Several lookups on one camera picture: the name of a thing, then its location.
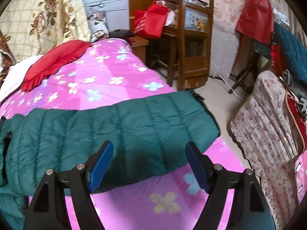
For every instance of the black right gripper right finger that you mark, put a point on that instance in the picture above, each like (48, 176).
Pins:
(239, 192)

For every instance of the dark green puffer jacket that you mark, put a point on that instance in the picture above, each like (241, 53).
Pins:
(148, 135)

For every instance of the floral cloth covered furniture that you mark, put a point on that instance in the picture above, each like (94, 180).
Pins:
(271, 143)

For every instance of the white pillow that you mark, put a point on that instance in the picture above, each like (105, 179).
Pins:
(16, 76)

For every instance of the red ruffled pillow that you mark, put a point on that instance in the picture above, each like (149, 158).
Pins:
(51, 62)

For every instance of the brown patterned blanket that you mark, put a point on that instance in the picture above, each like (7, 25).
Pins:
(7, 58)

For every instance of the teal quilted garment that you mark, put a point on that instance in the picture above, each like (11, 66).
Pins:
(288, 57)

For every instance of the wooden shelf rack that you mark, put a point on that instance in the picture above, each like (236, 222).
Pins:
(184, 49)

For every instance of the wooden nightstand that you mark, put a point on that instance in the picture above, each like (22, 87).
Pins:
(139, 45)

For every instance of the red hanging cloth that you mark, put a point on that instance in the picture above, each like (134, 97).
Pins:
(256, 20)

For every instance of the beige floral quilt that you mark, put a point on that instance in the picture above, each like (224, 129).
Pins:
(34, 27)

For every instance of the red shopping bag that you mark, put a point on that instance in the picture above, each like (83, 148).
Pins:
(149, 23)

